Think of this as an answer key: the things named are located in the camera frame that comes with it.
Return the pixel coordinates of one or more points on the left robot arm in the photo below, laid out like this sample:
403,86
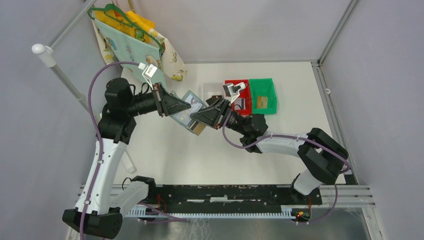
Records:
96,212

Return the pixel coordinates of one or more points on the gold striped card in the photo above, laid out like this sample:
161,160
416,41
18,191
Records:
197,127

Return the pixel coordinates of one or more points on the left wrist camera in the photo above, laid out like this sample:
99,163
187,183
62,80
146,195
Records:
148,71

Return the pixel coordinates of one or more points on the black card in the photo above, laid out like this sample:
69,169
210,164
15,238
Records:
213,98

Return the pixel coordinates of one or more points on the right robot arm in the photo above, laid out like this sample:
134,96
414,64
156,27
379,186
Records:
324,158

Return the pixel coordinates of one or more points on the cream printed cloth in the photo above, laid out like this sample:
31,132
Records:
171,63

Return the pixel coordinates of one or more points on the green clothes hanger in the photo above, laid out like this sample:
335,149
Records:
127,22

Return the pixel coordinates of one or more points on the aluminium frame rail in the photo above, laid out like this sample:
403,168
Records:
342,196

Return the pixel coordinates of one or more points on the light blue printed cloth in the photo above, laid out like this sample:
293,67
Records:
129,49

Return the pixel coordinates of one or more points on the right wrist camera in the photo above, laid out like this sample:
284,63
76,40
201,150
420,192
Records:
233,91

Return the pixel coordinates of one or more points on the green plastic bin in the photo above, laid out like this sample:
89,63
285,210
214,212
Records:
263,87

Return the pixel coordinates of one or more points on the white clothes rack pole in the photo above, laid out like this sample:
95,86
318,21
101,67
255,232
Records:
45,54

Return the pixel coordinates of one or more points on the white plastic bin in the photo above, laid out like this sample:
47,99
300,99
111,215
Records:
208,89

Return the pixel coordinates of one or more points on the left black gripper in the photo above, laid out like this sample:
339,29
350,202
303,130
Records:
163,98

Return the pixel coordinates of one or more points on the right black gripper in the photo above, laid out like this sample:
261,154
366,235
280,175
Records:
215,115

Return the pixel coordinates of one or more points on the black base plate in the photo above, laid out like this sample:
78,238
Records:
214,208

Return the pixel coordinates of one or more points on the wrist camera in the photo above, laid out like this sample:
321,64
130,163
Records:
148,71
233,91

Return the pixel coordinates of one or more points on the white grey card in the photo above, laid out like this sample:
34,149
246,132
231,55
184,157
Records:
240,104

